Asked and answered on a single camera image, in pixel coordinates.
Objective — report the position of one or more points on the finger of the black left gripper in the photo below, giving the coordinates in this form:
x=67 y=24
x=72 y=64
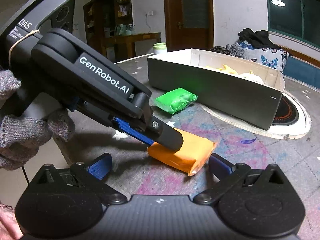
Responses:
x=163 y=134

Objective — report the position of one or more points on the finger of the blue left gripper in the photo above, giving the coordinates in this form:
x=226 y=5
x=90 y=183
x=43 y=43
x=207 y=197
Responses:
x=124 y=127

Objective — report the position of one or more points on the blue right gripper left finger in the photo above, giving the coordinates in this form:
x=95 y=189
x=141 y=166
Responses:
x=101 y=166

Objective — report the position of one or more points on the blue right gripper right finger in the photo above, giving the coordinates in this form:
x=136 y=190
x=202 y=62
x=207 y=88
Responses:
x=220 y=167

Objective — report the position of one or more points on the green soft packet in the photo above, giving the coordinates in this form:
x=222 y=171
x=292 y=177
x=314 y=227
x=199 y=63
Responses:
x=175 y=100

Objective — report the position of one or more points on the orange soft packet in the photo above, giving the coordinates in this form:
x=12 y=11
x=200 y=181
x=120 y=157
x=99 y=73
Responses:
x=190 y=158

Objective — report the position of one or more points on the grey gloved left hand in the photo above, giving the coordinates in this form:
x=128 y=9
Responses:
x=21 y=137

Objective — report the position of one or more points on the pink gloved right hand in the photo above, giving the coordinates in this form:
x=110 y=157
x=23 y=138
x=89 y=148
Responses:
x=9 y=228

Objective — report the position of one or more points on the grey star tablecloth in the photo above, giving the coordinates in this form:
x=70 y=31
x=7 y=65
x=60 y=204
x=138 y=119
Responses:
x=135 y=172

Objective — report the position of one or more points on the wooden side table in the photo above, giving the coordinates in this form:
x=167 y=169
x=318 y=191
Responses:
x=129 y=41

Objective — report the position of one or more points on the grey cardboard box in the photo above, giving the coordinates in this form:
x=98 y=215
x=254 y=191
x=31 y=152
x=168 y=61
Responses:
x=252 y=102

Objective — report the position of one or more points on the white jar green lid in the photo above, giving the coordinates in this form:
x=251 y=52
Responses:
x=159 y=48

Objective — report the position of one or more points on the wooden shelf cabinet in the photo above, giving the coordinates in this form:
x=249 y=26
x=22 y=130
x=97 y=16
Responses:
x=101 y=18

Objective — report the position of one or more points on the round induction cooker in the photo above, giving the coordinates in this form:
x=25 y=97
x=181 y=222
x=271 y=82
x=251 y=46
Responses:
x=292 y=121

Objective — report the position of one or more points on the orange duck toy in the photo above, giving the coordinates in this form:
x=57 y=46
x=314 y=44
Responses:
x=224 y=69

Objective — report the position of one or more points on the striped grey clothes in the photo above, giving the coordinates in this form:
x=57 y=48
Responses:
x=232 y=50

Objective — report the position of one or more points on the butterfly print cushion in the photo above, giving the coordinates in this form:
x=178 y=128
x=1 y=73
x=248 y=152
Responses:
x=269 y=57

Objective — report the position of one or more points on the blue sofa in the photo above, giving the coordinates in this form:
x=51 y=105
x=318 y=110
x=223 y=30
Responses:
x=302 y=71

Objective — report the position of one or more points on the brown wooden door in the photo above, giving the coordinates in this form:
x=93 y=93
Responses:
x=189 y=24

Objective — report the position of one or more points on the black clothes pile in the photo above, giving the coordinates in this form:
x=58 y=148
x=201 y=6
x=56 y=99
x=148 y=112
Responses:
x=258 y=39

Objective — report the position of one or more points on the dark window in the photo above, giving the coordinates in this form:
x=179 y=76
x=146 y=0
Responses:
x=298 y=19

